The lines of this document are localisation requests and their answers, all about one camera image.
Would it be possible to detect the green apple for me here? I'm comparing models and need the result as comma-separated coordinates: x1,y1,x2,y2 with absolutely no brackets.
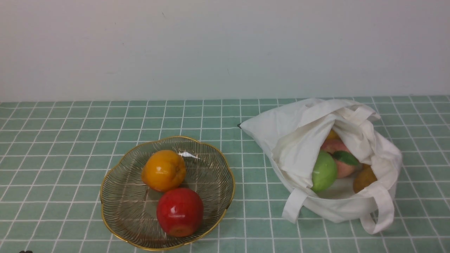
311,150,338,193

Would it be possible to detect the orange fruit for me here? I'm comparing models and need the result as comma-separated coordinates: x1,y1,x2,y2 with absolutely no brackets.
141,150,186,193

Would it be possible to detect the gold rimmed glass fruit bowl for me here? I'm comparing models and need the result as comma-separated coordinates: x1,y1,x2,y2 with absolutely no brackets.
100,136,236,251

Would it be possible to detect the white cloth bag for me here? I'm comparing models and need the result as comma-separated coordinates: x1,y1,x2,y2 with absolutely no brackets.
239,99,402,234

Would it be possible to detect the red apple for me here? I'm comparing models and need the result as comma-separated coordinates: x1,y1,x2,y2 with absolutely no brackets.
156,188,204,237

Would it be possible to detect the pink peach with leaf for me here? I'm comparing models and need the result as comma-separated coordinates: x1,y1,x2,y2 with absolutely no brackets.
320,139,361,178

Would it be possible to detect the brown pear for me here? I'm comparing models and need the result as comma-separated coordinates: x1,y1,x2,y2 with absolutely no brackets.
353,164,378,194

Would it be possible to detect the green checkered tablecloth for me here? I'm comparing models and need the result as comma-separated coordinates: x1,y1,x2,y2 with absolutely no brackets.
0,95,450,253

